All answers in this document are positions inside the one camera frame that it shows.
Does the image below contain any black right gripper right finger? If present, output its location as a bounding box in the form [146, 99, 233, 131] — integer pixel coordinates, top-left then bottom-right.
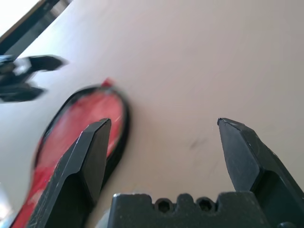
[216, 117, 304, 228]

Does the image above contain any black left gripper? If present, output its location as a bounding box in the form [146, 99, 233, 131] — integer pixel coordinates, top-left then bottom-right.
[0, 54, 70, 103]

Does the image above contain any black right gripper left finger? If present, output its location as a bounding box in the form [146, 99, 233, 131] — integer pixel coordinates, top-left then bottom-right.
[27, 118, 113, 228]

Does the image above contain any black red paddle case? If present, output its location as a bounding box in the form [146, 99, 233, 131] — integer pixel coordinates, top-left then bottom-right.
[9, 77, 133, 228]

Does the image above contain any red ping-pong paddle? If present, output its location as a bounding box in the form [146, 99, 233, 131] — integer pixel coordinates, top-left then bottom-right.
[14, 91, 127, 228]

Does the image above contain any side table with black frame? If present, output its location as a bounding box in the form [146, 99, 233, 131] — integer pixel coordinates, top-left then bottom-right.
[0, 0, 72, 55]

